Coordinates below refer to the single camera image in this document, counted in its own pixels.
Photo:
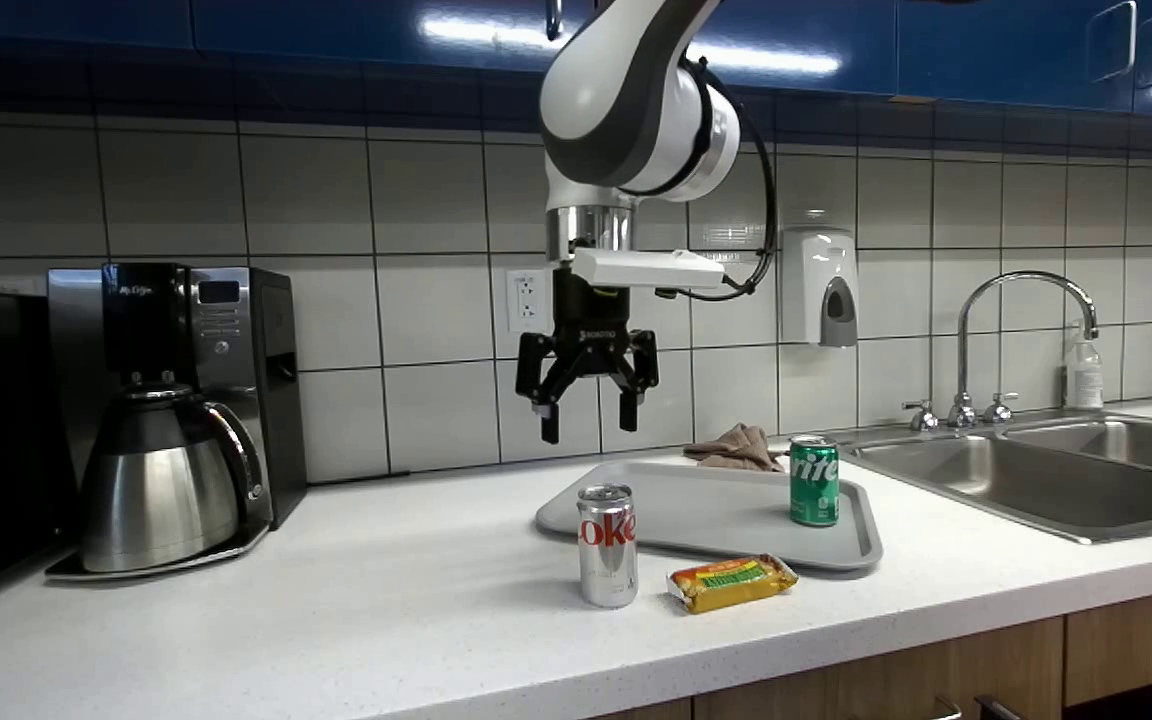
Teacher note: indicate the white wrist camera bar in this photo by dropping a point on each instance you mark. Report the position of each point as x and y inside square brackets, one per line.
[650, 271]

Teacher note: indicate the clear pump soap bottle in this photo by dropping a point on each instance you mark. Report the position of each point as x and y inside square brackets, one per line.
[1082, 381]

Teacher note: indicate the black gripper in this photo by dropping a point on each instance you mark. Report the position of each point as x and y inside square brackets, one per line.
[592, 334]

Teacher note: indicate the stainless steel double sink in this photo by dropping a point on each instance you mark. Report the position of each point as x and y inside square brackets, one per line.
[1082, 486]

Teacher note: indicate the blue wall cabinets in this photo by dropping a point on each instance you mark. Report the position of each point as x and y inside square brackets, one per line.
[271, 26]

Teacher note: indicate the wooden base cabinets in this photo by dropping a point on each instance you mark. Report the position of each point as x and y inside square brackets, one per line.
[949, 664]

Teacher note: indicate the yellow snack packet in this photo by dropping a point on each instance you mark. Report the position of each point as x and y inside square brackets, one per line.
[735, 581]

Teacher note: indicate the white wall outlet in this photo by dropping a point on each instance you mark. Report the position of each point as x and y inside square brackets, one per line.
[527, 315]

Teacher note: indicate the black coffee maker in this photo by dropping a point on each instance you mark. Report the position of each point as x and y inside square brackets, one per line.
[240, 347]

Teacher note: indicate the green sprite can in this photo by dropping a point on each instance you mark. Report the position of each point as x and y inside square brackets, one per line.
[814, 486]

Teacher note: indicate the white wall soap dispenser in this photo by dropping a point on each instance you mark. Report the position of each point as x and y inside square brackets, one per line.
[818, 287]

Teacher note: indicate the chrome gooseneck faucet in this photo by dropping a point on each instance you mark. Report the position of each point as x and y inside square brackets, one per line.
[965, 347]

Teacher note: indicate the silver diet coke can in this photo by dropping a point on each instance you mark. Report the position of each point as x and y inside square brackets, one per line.
[606, 548]

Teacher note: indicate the brown crumpled cloth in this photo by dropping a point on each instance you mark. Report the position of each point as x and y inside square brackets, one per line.
[737, 448]

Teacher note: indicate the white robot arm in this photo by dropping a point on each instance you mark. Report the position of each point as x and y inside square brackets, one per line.
[616, 106]

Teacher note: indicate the grey plastic tray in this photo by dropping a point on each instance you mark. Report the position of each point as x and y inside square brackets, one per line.
[709, 513]

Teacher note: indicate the steel coffee carafe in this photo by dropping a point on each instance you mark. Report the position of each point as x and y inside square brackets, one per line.
[159, 495]

